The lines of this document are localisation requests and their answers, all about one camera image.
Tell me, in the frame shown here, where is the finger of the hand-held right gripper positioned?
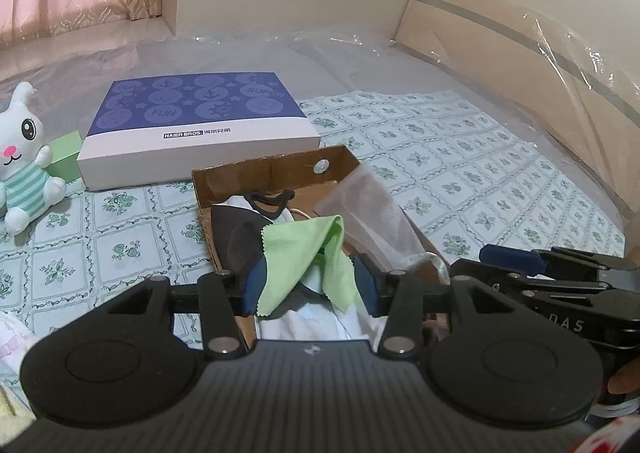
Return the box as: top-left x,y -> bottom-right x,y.
479,243 -> 632,275
449,258 -> 618,295

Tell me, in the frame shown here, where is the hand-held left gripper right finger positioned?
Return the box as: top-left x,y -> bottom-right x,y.
352,255 -> 521,361

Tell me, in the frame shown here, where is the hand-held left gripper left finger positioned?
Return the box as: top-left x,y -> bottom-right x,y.
107,255 -> 271,361

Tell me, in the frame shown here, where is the light green cloth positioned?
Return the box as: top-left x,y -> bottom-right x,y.
256,216 -> 365,318

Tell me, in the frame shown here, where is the translucent white mesh bag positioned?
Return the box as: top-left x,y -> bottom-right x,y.
314,164 -> 427,275

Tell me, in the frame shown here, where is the black cord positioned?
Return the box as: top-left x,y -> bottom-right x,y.
244,189 -> 296,223

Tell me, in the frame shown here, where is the brown cardboard box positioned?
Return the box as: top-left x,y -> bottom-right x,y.
191,144 -> 451,341

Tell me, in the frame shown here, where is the person's right hand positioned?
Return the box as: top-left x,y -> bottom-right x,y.
600,358 -> 640,406

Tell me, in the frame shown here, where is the green floral tablecloth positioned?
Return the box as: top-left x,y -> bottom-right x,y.
0,90 -> 629,384

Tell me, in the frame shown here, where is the red and white printed cloth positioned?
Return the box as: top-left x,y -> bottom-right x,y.
570,413 -> 640,453

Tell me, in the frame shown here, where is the blue and white flat box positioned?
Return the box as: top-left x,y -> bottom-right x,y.
76,72 -> 321,192

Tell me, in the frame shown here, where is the wooden bed headboard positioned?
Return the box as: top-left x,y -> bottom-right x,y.
395,0 -> 640,214

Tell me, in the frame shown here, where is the small green box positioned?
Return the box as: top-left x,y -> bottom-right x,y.
49,130 -> 84,182

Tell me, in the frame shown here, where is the clear plastic sheet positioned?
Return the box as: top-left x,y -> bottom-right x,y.
0,26 -> 640,254

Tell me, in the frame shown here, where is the pink and white sock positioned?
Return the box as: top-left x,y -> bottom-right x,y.
0,310 -> 37,376

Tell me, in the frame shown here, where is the white plush bunny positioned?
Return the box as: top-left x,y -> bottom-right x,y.
0,82 -> 67,235

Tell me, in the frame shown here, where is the pale yellow cloth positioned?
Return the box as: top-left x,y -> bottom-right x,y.
0,383 -> 35,423

